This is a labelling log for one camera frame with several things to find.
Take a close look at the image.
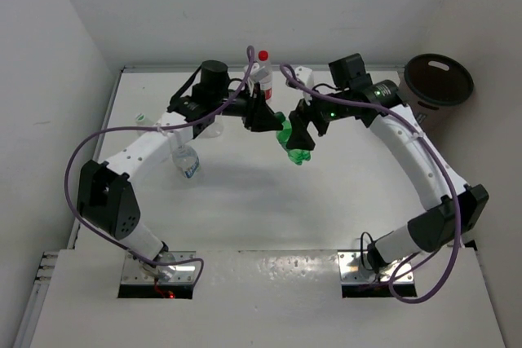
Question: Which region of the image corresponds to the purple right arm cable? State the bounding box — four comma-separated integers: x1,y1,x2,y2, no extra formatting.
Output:
279,63,464,304

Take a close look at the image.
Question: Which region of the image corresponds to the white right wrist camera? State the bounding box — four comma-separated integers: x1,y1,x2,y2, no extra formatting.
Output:
285,66,315,89

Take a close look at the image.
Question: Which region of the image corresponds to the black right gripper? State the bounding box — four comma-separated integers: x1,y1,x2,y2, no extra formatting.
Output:
286,80,350,149

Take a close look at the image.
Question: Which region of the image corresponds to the metal base plate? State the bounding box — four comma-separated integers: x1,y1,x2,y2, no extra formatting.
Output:
337,250,415,286
120,251,199,288

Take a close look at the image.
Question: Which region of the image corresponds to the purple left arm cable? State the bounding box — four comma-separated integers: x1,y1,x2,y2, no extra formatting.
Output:
64,45,262,289

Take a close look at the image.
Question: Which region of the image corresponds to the blue cap clear bottle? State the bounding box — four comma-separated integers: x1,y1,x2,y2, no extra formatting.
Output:
201,116,224,139

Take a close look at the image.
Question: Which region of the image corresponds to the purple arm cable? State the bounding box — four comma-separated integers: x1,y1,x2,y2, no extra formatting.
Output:
279,63,464,304
64,45,262,289

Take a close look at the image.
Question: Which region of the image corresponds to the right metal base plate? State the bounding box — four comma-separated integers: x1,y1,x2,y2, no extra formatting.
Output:
337,250,415,286

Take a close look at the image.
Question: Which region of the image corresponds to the brown bin black rim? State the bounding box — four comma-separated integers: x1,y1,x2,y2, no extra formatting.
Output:
400,53,475,132

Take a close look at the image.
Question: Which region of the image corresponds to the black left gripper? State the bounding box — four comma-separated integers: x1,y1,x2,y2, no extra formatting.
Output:
210,81,282,132

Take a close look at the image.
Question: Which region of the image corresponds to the green label clear bottle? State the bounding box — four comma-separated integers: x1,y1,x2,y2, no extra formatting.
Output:
135,112,154,127

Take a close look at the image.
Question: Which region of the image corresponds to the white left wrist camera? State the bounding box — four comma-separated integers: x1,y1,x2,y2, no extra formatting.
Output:
248,63,272,85

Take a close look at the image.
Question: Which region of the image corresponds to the red cap labelled bottle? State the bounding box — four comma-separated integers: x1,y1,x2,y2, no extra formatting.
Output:
256,50,272,102

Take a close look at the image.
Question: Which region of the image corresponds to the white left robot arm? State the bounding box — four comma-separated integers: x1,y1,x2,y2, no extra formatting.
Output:
76,60,282,267

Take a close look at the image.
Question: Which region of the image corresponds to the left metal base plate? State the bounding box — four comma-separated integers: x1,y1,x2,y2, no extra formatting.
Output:
120,251,199,288

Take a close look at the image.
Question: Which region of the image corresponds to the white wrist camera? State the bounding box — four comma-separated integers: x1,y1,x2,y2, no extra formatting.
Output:
285,66,315,89
248,63,272,85

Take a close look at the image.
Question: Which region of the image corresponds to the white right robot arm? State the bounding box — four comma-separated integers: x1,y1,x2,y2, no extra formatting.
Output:
281,54,489,273

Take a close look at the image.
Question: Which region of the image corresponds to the blue label clear bottle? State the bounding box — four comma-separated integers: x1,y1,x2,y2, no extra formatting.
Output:
172,144,201,180

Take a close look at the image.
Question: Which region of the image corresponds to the green plastic bottle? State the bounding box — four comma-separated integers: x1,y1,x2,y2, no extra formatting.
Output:
275,112,312,165

